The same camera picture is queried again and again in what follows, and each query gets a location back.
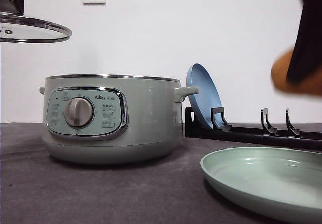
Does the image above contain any blue plate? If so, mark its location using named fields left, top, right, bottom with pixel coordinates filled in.
left=186, top=63, right=223, bottom=129

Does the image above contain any glass pot lid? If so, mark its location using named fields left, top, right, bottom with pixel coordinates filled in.
left=0, top=0, right=72, bottom=43

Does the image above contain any black plate rack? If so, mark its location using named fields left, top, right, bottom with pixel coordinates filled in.
left=185, top=107, right=322, bottom=150

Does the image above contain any green electric steamer pot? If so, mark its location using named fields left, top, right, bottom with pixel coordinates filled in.
left=39, top=74, right=200, bottom=165

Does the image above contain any green plate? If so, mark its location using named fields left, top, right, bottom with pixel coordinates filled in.
left=200, top=147, right=322, bottom=224

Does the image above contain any brown potato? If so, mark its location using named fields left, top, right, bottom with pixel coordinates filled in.
left=271, top=49, right=322, bottom=96

